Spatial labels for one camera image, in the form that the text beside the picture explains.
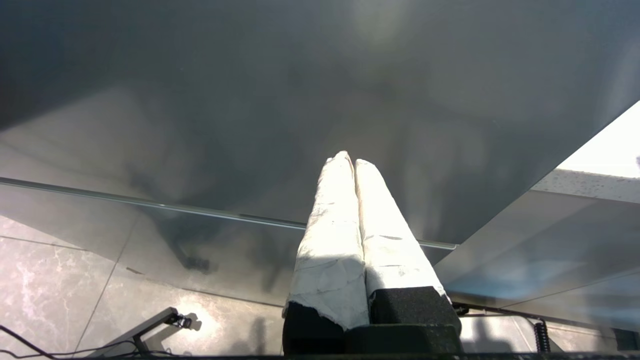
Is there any steel under-counter cabinet front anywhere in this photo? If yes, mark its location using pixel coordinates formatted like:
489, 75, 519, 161
432, 189, 640, 333

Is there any tall cabinet side panel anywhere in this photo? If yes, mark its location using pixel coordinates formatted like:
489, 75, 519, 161
0, 0, 640, 248

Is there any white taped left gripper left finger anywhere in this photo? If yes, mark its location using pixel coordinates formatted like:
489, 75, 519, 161
282, 151, 371, 356

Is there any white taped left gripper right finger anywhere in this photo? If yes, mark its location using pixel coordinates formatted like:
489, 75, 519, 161
354, 159, 463, 335

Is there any black coiled cable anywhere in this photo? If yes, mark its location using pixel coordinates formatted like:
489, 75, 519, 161
531, 320, 552, 354

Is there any thin black floor cable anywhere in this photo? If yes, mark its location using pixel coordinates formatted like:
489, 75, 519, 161
0, 324, 181, 360

